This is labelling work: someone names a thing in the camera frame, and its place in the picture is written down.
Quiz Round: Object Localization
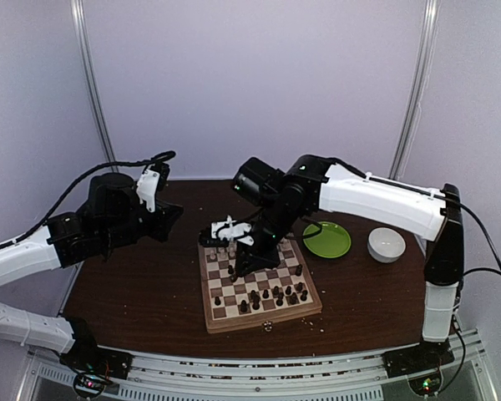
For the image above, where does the white bowl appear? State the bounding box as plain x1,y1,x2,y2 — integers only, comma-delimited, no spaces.
367,227,406,264

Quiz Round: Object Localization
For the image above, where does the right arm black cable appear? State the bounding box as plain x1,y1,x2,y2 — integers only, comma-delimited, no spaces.
454,200,501,285

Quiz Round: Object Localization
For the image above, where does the green plate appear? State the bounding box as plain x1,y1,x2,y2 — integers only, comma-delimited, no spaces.
302,221,352,259

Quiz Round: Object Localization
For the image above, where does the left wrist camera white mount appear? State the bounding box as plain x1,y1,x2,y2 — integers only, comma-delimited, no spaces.
136,162,170,213

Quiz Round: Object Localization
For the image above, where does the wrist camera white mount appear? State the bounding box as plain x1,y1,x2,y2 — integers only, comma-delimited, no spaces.
136,162,170,213
198,216,254,247

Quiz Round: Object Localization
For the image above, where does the left aluminium frame post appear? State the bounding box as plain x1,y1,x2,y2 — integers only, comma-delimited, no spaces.
70,0,116,162

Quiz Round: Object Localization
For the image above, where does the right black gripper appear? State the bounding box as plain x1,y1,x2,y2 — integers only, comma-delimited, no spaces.
235,195,303,276

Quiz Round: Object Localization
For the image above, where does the front aluminium rail base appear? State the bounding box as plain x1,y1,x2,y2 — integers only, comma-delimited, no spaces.
20,327,492,401

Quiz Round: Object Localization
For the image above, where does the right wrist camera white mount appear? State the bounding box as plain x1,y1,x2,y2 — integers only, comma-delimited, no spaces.
198,216,254,247

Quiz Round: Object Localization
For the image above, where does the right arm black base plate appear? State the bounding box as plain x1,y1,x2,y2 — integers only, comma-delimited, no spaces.
382,347,455,378

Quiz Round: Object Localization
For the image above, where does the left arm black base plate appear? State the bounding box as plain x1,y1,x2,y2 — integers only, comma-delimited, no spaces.
59,348,133,379

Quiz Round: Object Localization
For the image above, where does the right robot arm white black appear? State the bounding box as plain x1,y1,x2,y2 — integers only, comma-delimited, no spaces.
232,155,464,369

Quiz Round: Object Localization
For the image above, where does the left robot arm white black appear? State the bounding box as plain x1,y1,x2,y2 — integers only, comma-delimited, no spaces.
0,172,183,371

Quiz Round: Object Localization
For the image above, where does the wooden chess board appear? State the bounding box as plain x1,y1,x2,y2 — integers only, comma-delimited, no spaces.
198,239,322,334

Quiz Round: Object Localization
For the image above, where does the right aluminium frame post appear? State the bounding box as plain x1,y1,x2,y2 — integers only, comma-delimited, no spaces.
389,0,441,180

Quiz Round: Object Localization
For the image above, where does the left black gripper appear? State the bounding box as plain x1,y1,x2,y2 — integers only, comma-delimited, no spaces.
100,199,181,250

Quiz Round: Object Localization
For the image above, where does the aluminium frame post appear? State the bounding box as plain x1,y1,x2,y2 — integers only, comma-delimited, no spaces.
389,0,441,180
70,0,116,162

